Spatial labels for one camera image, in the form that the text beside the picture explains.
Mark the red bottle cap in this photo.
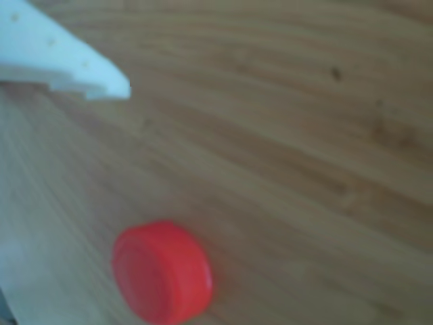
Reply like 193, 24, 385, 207
111, 220, 214, 325

